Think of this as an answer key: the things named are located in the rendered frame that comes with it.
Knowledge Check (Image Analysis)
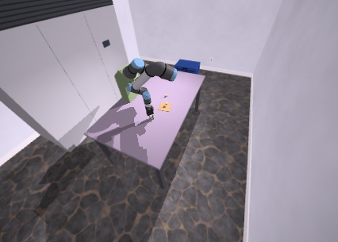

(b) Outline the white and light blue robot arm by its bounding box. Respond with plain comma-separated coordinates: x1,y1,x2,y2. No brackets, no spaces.
123,58,178,105

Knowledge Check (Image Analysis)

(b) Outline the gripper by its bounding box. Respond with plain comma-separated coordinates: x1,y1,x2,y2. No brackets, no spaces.
144,103,154,119

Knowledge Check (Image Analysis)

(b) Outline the peach flat mat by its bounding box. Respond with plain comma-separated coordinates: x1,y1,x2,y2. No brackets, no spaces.
158,102,172,112

